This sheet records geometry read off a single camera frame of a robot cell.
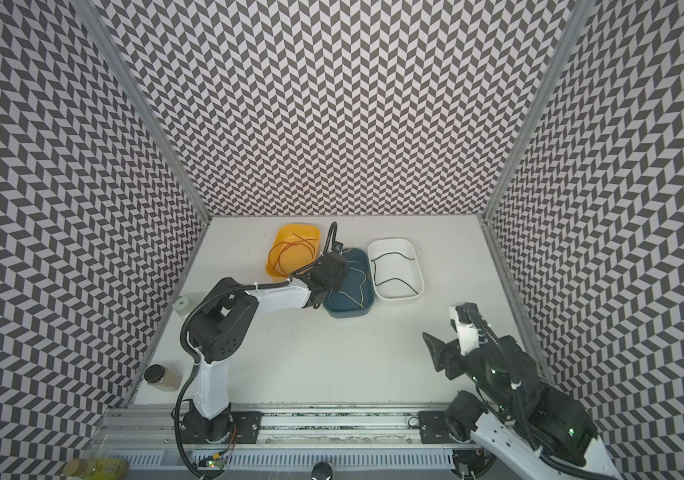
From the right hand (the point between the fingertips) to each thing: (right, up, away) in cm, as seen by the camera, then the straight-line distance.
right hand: (440, 329), depth 63 cm
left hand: (-26, +11, +35) cm, 45 cm away
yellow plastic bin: (-41, +17, +45) cm, 63 cm away
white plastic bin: (-5, +10, +37) cm, 38 cm away
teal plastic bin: (-18, +1, +34) cm, 38 cm away
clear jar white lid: (-66, +1, +19) cm, 69 cm away
